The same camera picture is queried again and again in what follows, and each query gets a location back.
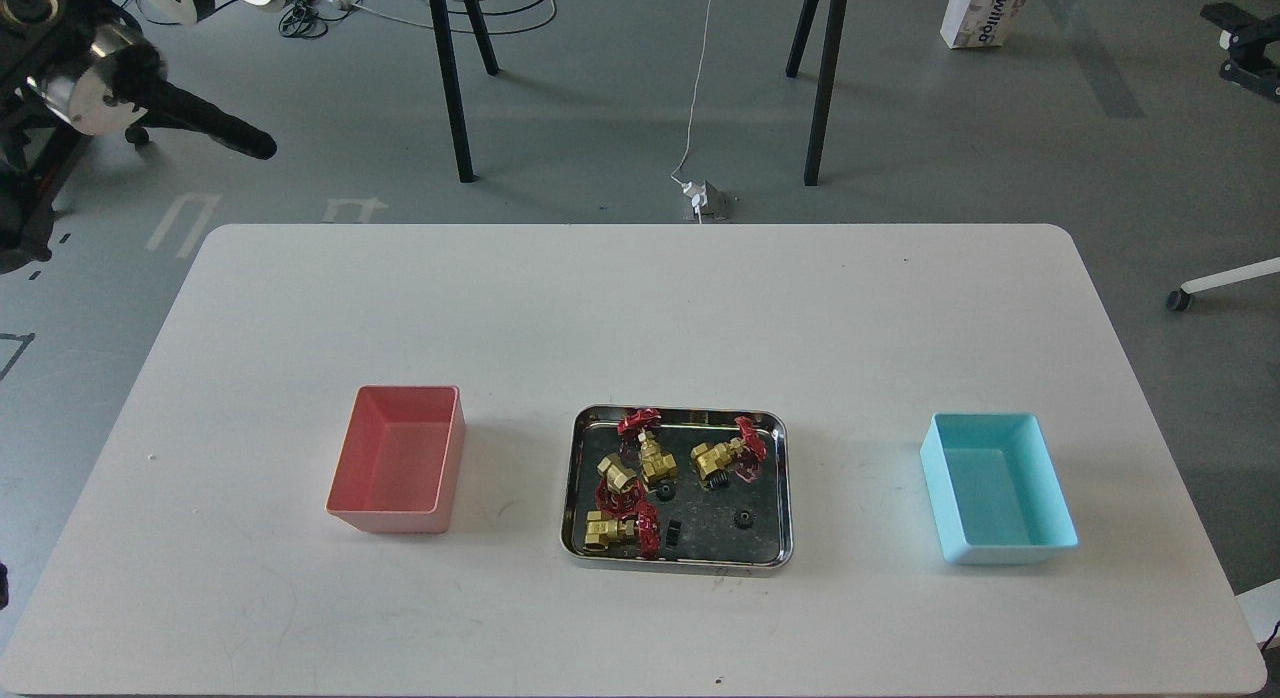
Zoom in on brass valve red handle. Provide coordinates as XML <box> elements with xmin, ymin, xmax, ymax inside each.
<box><xmin>582</xmin><ymin>502</ymin><xmax>660</xmax><ymax>560</ymax></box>
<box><xmin>595</xmin><ymin>453</ymin><xmax>646</xmax><ymax>519</ymax></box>
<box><xmin>617</xmin><ymin>409</ymin><xmax>678</xmax><ymax>488</ymax></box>
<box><xmin>690</xmin><ymin>416</ymin><xmax>768</xmax><ymax>491</ymax></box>

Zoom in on shiny metal tray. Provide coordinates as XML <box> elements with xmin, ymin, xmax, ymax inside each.
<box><xmin>561</xmin><ymin>405</ymin><xmax>794</xmax><ymax>572</ymax></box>

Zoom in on pink plastic box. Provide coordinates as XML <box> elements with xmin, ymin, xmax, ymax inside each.
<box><xmin>326</xmin><ymin>386</ymin><xmax>466</xmax><ymax>534</ymax></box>

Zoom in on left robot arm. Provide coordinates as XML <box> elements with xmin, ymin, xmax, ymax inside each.
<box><xmin>1</xmin><ymin>0</ymin><xmax>276</xmax><ymax>273</ymax></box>

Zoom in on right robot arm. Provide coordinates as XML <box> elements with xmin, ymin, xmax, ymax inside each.
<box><xmin>1199</xmin><ymin>3</ymin><xmax>1279</xmax><ymax>102</ymax></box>

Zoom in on black gear under valve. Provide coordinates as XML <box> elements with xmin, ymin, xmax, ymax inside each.
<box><xmin>705</xmin><ymin>469</ymin><xmax>730</xmax><ymax>491</ymax></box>

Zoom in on black gear lower tray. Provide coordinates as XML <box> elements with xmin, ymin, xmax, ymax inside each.
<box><xmin>663</xmin><ymin>519</ymin><xmax>682</xmax><ymax>549</ymax></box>

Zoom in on light blue plastic box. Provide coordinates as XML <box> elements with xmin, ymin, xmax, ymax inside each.
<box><xmin>920</xmin><ymin>414</ymin><xmax>1079</xmax><ymax>565</ymax></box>

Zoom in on white cardboard box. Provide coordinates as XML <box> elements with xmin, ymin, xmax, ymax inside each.
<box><xmin>940</xmin><ymin>0</ymin><xmax>1029</xmax><ymax>47</ymax></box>

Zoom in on right black table leg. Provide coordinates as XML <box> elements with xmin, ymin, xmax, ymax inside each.
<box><xmin>803</xmin><ymin>0</ymin><xmax>849</xmax><ymax>186</ymax></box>

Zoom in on black table leg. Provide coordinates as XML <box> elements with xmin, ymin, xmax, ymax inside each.
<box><xmin>803</xmin><ymin>0</ymin><xmax>849</xmax><ymax>186</ymax></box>
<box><xmin>428</xmin><ymin>0</ymin><xmax>475</xmax><ymax>184</ymax></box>

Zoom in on left black table leg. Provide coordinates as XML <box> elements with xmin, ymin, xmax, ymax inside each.
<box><xmin>428</xmin><ymin>0</ymin><xmax>475</xmax><ymax>184</ymax></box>

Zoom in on inner left black leg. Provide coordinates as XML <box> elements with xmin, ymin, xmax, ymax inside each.
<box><xmin>462</xmin><ymin>0</ymin><xmax>500</xmax><ymax>76</ymax></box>

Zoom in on inner right black leg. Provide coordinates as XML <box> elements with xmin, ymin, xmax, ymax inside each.
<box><xmin>783</xmin><ymin>0</ymin><xmax>820</xmax><ymax>79</ymax></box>

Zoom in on white chair base leg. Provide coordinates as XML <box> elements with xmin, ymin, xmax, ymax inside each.
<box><xmin>1165</xmin><ymin>257</ymin><xmax>1280</xmax><ymax>312</ymax></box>

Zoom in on brass valve top red handle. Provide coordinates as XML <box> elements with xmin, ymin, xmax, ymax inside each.
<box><xmin>617</xmin><ymin>409</ymin><xmax>678</xmax><ymax>488</ymax></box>

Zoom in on white cable on floor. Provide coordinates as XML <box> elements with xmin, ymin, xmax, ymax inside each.
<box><xmin>669</xmin><ymin>0</ymin><xmax>719</xmax><ymax>191</ymax></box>

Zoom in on brass valve bottom red handle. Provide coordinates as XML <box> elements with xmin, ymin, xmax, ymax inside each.
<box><xmin>582</xmin><ymin>502</ymin><xmax>660</xmax><ymax>560</ymax></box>

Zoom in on tangled floor cables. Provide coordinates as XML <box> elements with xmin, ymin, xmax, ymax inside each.
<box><xmin>278</xmin><ymin>0</ymin><xmax>557</xmax><ymax>40</ymax></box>

